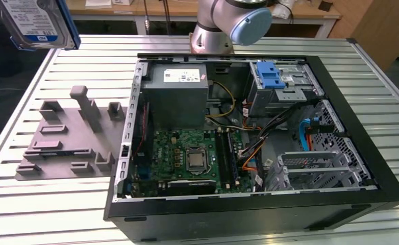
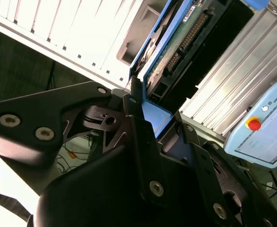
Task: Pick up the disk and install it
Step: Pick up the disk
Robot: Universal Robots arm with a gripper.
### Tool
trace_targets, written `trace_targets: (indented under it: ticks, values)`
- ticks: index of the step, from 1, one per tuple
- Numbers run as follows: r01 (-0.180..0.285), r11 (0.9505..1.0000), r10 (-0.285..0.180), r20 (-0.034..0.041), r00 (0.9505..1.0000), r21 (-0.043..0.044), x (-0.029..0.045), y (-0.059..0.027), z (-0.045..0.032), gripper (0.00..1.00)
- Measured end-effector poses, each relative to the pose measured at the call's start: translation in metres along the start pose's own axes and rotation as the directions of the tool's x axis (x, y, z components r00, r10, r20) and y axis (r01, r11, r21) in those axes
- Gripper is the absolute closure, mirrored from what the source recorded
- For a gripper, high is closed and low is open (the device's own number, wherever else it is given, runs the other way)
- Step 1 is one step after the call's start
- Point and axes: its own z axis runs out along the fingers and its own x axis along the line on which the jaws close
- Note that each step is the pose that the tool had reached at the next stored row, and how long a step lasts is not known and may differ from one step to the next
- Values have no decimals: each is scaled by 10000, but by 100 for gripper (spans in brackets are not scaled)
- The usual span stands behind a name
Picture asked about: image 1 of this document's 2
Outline blue SATA wire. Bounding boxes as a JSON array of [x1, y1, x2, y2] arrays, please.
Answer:
[[301, 116, 323, 154]]

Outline multicoloured disk power wire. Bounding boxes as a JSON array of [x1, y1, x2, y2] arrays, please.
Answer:
[[305, 126, 323, 153]]

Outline hard disk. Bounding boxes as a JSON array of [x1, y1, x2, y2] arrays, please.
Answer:
[[0, 0, 82, 52]]

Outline grey power supply unit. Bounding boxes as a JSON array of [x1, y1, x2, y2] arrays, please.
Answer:
[[142, 63, 210, 130]]

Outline green motherboard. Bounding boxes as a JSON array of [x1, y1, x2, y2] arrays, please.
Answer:
[[131, 129, 255, 197]]

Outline silver CPU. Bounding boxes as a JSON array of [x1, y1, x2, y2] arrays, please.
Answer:
[[186, 150, 210, 170]]

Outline black RAM slot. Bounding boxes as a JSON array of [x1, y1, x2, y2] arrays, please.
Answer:
[[216, 129, 234, 189]]

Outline installed RAM stick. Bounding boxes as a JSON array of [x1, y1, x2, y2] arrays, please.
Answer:
[[227, 135, 241, 181]]

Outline CPU socket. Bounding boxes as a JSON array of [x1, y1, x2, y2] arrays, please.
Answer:
[[184, 145, 212, 177]]

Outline metal optical drive cage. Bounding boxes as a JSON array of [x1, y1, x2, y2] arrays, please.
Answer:
[[247, 61, 325, 118]]

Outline black graphics card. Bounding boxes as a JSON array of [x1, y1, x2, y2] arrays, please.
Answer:
[[156, 178, 218, 197]]

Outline blue drive latch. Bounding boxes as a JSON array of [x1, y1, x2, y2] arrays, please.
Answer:
[[257, 61, 282, 89]]

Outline grey parts rack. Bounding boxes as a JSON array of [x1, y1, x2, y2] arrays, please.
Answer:
[[14, 85, 128, 182]]

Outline black PC case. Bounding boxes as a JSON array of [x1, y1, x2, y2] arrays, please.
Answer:
[[103, 52, 399, 243]]

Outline RAM stick with blue label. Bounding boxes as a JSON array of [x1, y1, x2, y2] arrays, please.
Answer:
[[40, 152, 87, 157]]

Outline wooden desk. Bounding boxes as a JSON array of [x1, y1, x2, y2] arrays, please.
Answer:
[[0, 0, 343, 35]]

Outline clear plastic bag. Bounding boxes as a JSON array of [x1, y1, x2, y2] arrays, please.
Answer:
[[275, 0, 294, 19]]

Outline wooden cabinet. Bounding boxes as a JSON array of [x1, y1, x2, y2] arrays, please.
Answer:
[[329, 0, 399, 71]]

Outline yellow power wires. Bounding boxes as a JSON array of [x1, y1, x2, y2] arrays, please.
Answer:
[[206, 81, 237, 118]]

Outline thin red wire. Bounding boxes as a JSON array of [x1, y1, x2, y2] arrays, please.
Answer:
[[134, 102, 150, 157]]

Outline orange wire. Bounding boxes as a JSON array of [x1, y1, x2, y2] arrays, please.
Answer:
[[242, 141, 265, 172]]

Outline black cable bundle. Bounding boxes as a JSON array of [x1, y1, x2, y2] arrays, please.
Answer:
[[253, 99, 325, 164]]

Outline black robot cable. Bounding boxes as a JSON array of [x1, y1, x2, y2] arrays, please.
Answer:
[[144, 0, 170, 35]]

